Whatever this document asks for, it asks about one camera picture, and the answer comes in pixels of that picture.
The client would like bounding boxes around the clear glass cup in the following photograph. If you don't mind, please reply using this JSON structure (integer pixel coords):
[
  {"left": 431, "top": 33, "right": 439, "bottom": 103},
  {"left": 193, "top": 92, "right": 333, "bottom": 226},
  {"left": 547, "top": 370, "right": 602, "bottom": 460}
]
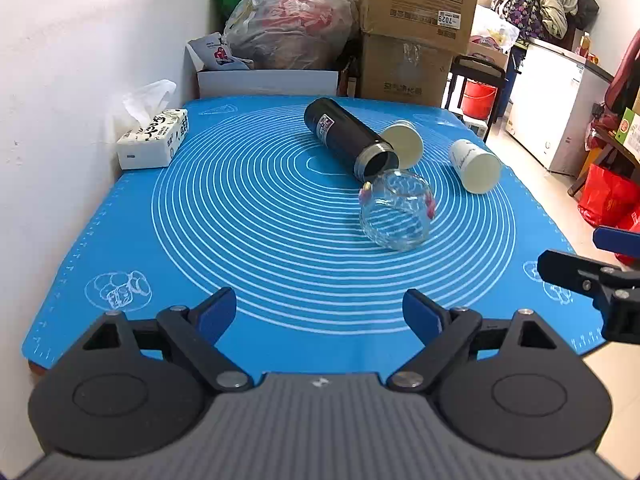
[{"left": 358, "top": 169, "right": 436, "bottom": 252}]

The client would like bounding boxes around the white paper cup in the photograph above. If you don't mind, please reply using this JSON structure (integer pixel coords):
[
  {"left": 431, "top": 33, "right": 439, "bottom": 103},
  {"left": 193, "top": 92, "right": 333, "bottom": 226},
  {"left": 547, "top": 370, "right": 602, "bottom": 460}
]
[{"left": 449, "top": 139, "right": 502, "bottom": 195}]

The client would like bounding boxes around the blue paper cup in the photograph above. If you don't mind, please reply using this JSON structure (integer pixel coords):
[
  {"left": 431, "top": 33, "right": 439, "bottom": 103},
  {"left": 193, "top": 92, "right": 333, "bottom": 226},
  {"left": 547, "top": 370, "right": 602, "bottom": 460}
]
[{"left": 380, "top": 120, "right": 424, "bottom": 170}]

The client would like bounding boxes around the dark wooden table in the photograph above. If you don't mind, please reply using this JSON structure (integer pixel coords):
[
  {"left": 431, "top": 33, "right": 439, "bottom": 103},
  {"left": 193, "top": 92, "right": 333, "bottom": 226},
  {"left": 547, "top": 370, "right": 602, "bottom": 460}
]
[{"left": 567, "top": 131, "right": 639, "bottom": 197}]

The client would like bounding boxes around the green white carton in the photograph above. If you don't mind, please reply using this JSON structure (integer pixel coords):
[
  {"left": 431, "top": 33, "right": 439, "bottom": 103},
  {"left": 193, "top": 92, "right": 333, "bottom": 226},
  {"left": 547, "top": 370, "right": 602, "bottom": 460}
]
[{"left": 615, "top": 108, "right": 640, "bottom": 160}]

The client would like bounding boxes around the white chest freezer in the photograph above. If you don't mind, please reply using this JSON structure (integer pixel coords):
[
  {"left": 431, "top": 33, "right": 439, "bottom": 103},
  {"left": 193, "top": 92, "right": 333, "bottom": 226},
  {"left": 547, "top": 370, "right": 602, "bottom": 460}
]
[{"left": 506, "top": 39, "right": 613, "bottom": 178}]

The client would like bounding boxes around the blue silicone mat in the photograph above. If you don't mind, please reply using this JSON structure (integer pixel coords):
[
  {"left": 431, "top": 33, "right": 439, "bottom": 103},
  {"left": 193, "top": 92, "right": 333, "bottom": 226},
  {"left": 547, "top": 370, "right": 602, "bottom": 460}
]
[{"left": 22, "top": 96, "right": 603, "bottom": 376}]

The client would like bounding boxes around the red bucket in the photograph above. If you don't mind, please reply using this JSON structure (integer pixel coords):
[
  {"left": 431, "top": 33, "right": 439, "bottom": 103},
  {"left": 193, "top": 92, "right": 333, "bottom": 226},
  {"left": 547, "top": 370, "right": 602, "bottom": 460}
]
[{"left": 460, "top": 80, "right": 497, "bottom": 120}]

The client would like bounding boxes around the black thermos bottle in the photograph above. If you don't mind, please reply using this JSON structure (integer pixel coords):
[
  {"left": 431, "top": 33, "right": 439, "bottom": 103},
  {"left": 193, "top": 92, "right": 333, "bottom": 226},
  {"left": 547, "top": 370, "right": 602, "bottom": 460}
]
[{"left": 304, "top": 98, "right": 400, "bottom": 183}]

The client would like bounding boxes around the white tissue box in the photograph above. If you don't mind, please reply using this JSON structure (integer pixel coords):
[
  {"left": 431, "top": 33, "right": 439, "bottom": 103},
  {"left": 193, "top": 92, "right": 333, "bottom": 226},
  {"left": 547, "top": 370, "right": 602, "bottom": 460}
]
[{"left": 116, "top": 79, "right": 189, "bottom": 171}]

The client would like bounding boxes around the white cardboard box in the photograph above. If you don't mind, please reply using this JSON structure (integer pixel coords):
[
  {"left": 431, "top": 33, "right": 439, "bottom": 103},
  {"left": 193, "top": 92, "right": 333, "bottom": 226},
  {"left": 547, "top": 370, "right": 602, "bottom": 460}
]
[{"left": 186, "top": 44, "right": 338, "bottom": 99}]

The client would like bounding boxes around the lower brown cardboard box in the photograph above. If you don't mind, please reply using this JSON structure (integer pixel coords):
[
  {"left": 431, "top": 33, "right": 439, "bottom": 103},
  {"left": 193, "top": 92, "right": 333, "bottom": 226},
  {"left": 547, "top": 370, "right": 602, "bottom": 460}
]
[{"left": 359, "top": 34, "right": 469, "bottom": 107}]

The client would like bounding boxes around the brown cardboard box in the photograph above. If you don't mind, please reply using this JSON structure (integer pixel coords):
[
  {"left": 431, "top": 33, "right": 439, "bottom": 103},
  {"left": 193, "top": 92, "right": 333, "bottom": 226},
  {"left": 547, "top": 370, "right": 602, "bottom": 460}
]
[
  {"left": 360, "top": 0, "right": 477, "bottom": 54},
  {"left": 359, "top": 34, "right": 469, "bottom": 107}
]

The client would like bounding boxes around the white printed paper bag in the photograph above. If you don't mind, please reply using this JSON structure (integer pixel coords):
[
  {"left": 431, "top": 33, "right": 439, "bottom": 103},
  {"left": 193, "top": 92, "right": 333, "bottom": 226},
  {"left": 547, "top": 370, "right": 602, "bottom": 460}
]
[{"left": 188, "top": 32, "right": 254, "bottom": 72}]

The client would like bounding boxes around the upper brown cardboard box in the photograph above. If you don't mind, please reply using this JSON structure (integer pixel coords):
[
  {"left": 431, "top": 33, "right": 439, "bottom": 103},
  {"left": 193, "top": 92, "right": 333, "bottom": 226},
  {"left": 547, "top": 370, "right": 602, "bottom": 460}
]
[{"left": 360, "top": 0, "right": 477, "bottom": 54}]

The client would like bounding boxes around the clear plastic bag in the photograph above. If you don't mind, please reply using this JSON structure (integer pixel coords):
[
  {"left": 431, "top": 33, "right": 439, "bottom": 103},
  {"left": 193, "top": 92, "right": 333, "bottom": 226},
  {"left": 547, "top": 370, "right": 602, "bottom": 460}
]
[{"left": 224, "top": 0, "right": 359, "bottom": 70}]

